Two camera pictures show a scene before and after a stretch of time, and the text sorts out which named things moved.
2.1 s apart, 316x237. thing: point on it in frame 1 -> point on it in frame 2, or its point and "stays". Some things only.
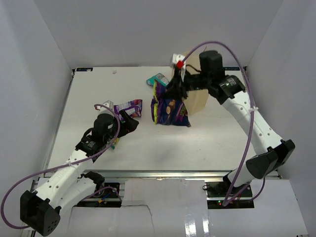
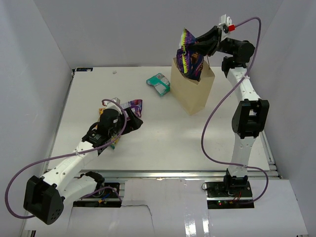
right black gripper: [176, 89] -> [206, 43]
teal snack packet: [159, 77] stays
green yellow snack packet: [116, 141] stays
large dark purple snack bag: [168, 112] -> [190, 62]
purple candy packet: [133, 109] stays
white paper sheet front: [177, 208] stays
